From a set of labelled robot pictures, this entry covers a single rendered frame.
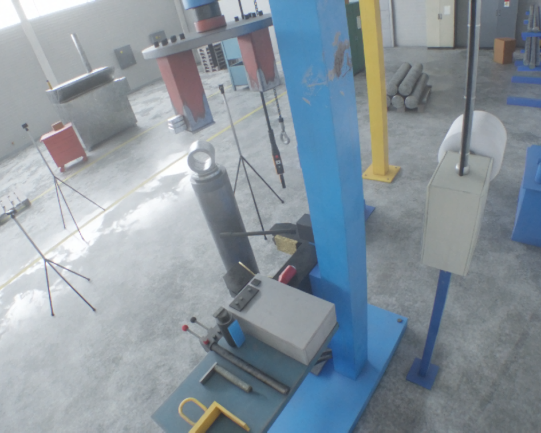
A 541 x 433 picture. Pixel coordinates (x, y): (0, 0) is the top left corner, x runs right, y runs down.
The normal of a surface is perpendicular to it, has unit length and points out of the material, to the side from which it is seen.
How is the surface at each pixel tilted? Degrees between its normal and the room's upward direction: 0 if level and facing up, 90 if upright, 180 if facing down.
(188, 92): 90
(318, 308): 0
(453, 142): 90
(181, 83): 90
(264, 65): 90
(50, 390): 0
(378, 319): 0
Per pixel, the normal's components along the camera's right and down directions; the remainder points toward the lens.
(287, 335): -0.22, -0.78
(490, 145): -0.60, 0.58
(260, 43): 0.63, 0.34
